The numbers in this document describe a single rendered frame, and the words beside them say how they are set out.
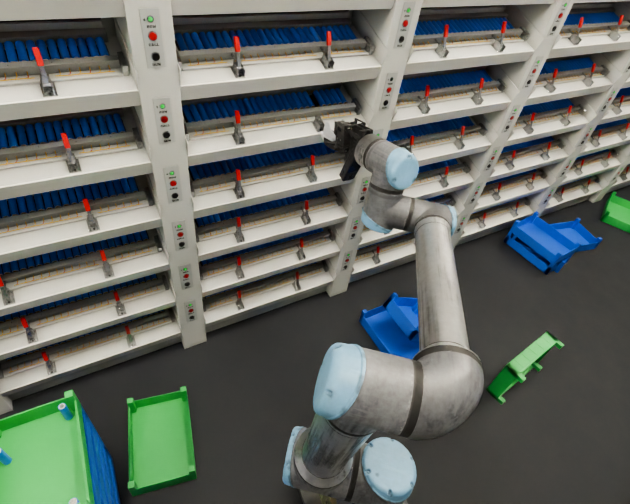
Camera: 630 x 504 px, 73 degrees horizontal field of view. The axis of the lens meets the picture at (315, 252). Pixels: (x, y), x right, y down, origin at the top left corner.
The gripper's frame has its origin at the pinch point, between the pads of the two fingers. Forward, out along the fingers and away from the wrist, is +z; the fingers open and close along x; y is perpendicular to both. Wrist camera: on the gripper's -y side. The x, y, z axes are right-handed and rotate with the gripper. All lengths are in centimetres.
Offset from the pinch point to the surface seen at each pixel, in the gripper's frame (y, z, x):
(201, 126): 5.0, 9.8, 36.0
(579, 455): -111, -81, -68
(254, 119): 4.9, 9.5, 20.1
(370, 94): 8.9, 4.7, -18.1
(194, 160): -2.6, 5.3, 40.5
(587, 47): 17, 1, -121
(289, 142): -2.2, 5.0, 11.0
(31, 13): 35, -2, 69
